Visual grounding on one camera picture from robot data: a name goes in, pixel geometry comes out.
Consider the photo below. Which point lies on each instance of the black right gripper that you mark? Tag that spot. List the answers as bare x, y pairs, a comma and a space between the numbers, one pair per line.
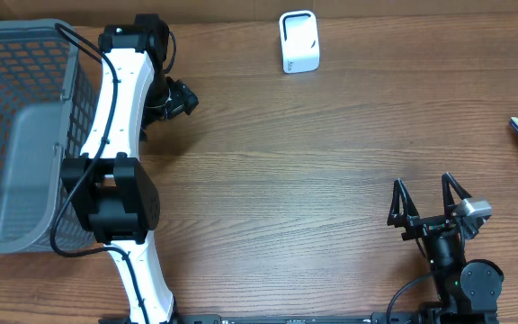
406, 213

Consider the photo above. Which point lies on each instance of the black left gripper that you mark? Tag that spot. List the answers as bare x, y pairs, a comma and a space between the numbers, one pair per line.
184, 99

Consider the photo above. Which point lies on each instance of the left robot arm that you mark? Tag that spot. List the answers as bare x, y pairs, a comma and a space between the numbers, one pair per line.
110, 191

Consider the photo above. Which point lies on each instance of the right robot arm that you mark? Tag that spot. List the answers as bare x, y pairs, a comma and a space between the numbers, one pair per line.
467, 291

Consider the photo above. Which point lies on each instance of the white barcode scanner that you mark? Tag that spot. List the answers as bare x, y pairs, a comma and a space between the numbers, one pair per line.
299, 42

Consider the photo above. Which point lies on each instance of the grey plastic shopping basket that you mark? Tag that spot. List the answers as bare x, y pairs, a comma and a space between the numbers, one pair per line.
47, 106

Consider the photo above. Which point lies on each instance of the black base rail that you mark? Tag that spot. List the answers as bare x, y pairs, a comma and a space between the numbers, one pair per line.
374, 318

